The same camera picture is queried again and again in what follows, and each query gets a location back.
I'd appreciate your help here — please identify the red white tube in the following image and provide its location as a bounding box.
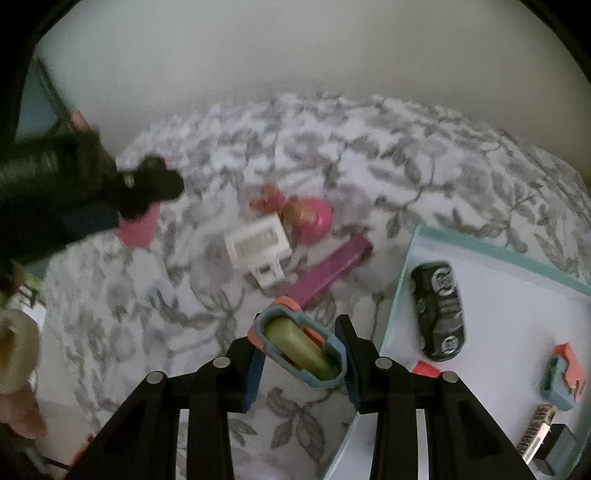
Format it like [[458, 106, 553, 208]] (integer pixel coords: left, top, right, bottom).
[[411, 361, 441, 378]]

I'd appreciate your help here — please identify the pink smartwatch black screen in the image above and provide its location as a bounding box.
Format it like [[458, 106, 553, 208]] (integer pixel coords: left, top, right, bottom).
[[117, 156, 184, 248]]

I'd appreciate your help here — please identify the large orange blue toy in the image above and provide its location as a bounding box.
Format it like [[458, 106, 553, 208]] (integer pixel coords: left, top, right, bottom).
[[247, 296, 348, 389]]

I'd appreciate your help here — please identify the white plastic frame piece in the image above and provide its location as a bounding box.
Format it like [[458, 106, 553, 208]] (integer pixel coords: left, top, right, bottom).
[[224, 213, 293, 288]]

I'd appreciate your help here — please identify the gold rectangular lighter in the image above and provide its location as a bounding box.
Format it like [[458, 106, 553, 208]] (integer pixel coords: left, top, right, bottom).
[[516, 404, 558, 464]]

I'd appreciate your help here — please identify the person's left hand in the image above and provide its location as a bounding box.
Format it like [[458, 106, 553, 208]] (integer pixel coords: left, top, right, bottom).
[[0, 262, 50, 441]]

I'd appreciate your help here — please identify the small orange blue toy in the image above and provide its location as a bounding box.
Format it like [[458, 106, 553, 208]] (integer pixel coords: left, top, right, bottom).
[[540, 343, 587, 412]]

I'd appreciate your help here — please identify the teal shallow cardboard box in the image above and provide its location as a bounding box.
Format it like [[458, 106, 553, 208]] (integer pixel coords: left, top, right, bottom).
[[327, 225, 590, 479]]

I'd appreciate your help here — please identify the black toy car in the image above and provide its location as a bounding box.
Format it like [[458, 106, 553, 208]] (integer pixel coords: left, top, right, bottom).
[[411, 261, 466, 362]]

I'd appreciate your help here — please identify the white tape roll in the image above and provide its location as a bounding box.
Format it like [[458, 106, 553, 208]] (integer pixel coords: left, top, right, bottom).
[[0, 309, 39, 395]]

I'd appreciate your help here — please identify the floral grey white bedspread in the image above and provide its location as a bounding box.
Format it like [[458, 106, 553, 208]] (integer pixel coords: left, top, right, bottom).
[[44, 95, 590, 479]]

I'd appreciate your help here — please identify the purple rectangular bar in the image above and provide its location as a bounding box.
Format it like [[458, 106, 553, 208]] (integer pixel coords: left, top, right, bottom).
[[284, 233, 374, 308]]

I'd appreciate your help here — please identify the pink puppy figurine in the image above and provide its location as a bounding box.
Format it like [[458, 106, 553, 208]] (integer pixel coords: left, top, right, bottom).
[[249, 183, 332, 245]]

